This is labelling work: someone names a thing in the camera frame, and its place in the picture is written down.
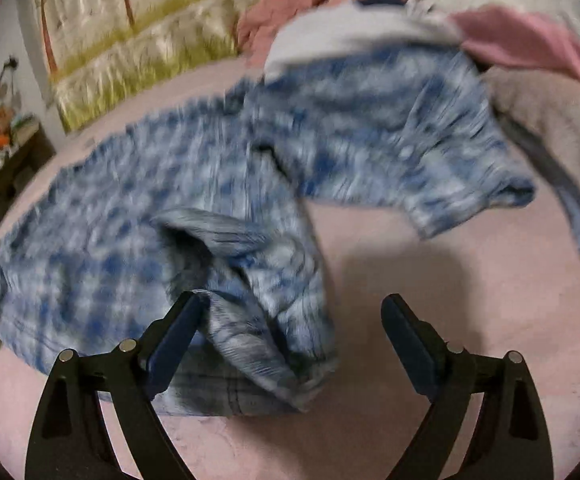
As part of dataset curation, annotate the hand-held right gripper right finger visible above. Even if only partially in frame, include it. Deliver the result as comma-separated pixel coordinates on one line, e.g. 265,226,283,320
381,293,556,480

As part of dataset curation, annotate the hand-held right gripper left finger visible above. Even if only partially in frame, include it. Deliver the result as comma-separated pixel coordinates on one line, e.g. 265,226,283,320
25,290,211,480

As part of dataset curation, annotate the blue plaid shirt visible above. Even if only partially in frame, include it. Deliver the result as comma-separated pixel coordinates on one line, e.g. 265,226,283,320
0,47,538,418

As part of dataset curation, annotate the pink bed sheet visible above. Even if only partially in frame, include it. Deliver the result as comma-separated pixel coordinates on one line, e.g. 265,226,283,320
0,55,580,480

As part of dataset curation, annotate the wooden side table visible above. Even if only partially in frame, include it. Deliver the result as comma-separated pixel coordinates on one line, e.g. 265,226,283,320
0,122,59,261

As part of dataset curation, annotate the orange stuffed toy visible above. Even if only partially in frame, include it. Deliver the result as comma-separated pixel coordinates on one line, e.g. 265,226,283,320
0,105,18,151

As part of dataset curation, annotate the beige fleece blanket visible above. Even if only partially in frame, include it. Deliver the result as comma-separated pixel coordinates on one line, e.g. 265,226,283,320
485,66,580,241

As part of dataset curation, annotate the pink cloth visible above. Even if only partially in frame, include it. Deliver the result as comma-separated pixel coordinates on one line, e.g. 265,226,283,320
449,7,580,96

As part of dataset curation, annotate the white garment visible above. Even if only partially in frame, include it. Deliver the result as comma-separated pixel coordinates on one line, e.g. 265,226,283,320
262,0,471,82

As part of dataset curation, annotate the pink quilted garment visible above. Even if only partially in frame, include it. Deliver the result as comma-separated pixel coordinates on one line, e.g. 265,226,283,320
235,0,411,67

